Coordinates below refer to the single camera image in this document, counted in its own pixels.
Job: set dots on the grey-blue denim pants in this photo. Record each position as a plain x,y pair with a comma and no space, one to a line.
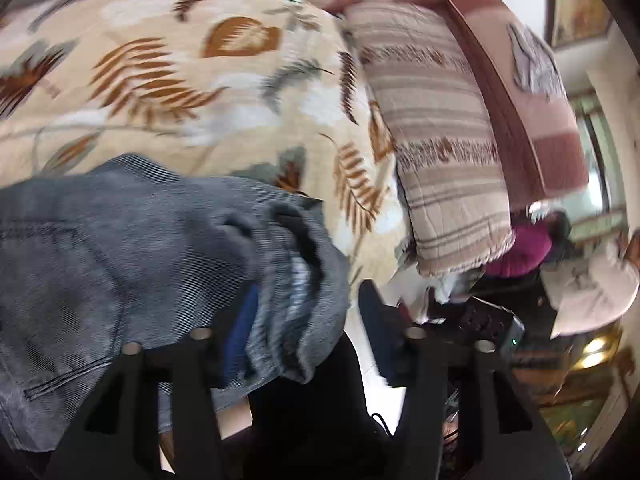
125,270

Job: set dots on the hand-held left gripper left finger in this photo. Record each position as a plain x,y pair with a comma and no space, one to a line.
241,330

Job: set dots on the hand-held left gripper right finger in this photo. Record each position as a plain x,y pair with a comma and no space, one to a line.
376,322

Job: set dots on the pink and maroon headboard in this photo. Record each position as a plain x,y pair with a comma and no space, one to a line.
510,75

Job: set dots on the magenta cloth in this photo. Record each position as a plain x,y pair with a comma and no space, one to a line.
520,252

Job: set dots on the leaf-printed beige blanket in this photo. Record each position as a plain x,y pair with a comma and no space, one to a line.
175,90

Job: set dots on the framed wall picture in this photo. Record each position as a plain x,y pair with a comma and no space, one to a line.
575,5

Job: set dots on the beige striped pillow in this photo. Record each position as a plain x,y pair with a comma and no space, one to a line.
440,150

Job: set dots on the person's black-clad leg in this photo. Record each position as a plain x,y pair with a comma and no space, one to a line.
310,410

